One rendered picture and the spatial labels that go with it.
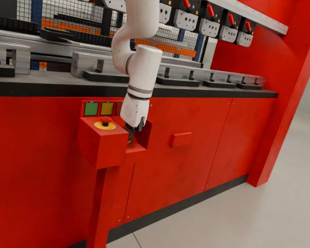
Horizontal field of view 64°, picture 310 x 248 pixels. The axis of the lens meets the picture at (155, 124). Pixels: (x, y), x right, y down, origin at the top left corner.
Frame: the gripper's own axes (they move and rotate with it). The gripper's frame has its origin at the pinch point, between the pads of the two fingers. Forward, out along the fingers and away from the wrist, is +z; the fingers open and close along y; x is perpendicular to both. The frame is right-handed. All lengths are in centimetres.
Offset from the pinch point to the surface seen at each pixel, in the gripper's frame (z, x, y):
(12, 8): -27, -23, -85
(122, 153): 3.0, -5.8, 6.4
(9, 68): -14.1, -34.1, -24.7
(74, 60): -16.5, -9.3, -34.4
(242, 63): -24, 162, -67
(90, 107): -6.7, -11.9, -9.7
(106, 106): -7.0, -5.8, -9.7
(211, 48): -11, 484, -367
